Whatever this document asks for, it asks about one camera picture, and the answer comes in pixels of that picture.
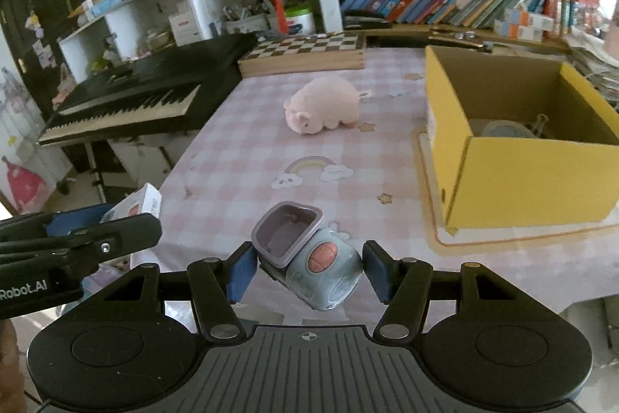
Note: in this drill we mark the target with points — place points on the white orange blue carton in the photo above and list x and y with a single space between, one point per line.
517 31
529 18

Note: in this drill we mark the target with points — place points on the pink plush pig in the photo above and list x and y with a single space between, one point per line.
324 106

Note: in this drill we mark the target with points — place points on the black stapler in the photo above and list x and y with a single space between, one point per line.
367 22

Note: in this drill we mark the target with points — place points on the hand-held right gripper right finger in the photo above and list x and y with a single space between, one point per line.
379 271

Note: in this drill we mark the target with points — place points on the wooden chessboard box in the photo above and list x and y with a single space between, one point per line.
300 50

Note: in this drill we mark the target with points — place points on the pink princess sticker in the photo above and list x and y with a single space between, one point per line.
22 188

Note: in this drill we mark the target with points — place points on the blue toy with purple bucket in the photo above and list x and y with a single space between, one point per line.
314 268

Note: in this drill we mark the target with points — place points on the white and blue flat box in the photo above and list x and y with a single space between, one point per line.
109 4

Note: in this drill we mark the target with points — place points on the pen holder with pens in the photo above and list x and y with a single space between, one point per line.
244 20

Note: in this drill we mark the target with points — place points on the white jar with green lid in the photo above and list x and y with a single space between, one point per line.
300 21

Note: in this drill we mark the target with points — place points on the white printed carton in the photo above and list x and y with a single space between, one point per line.
140 200

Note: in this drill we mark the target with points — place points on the black keyboard stand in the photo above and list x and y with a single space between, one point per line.
95 166

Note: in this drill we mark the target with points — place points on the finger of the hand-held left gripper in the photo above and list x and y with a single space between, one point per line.
135 229
82 217

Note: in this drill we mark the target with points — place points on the yellow cardboard box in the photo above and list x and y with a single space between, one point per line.
508 180

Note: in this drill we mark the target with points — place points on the orange tube bottle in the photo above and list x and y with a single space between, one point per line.
279 9

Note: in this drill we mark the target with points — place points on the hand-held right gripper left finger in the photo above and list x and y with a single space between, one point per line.
242 271

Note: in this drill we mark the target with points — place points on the black metal hole punch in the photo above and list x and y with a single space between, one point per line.
459 36

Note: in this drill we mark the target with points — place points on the white box with red label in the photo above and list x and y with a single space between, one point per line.
186 31

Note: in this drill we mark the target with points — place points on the clear tape roll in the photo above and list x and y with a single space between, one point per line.
503 130

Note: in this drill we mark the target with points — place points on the black piano keyboard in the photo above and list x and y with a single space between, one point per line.
145 74

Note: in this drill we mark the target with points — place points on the stack of papers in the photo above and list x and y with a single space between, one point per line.
595 60

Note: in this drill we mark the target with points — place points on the desktop with pink checked tablecloth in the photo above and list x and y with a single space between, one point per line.
232 161

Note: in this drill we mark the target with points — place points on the red boxed books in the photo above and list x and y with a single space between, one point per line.
575 4

